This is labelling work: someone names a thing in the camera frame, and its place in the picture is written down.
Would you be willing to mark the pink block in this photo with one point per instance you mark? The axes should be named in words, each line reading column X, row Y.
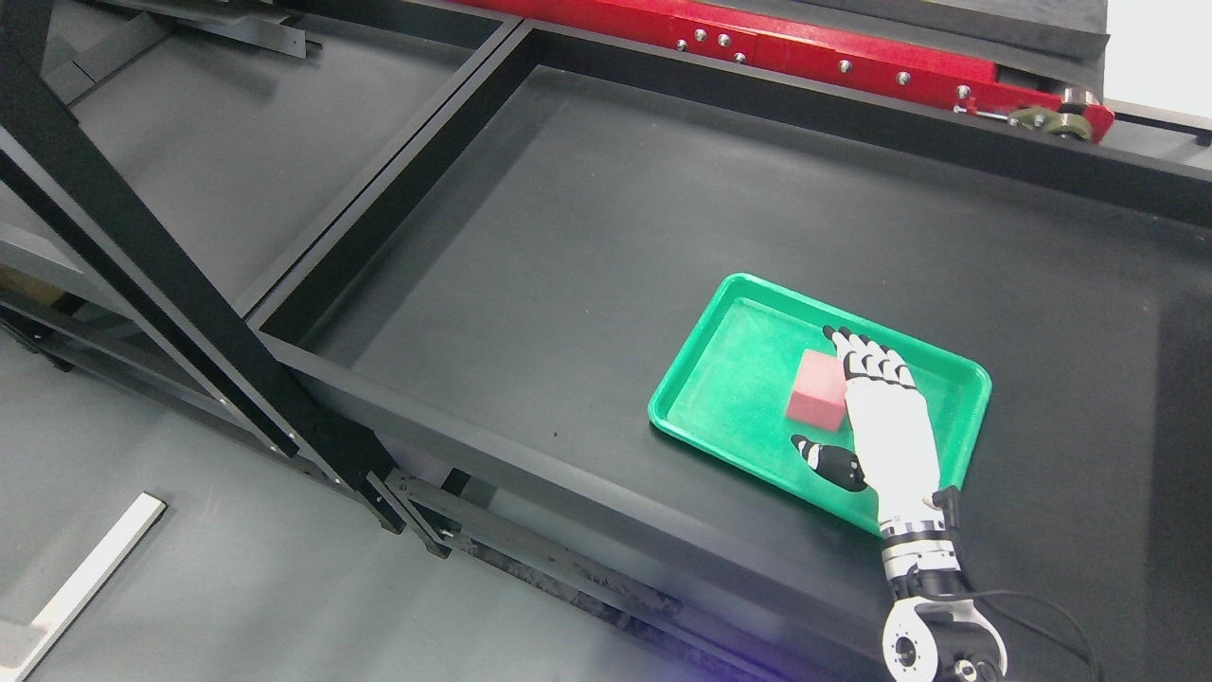
column 818, row 393

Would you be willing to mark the robot forearm wrist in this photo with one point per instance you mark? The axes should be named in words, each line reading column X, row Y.
column 938, row 627

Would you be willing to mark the white desk leg frame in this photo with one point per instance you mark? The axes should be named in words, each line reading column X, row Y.
column 24, row 646

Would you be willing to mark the black metal shelf rack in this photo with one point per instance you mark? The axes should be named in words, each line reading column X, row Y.
column 442, row 261

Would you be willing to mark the red conveyor frame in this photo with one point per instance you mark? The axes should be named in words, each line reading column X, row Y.
column 946, row 80

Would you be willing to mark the green tray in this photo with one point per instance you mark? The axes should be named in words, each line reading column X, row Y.
column 727, row 390

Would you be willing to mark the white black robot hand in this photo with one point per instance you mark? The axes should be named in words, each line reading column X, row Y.
column 893, row 452

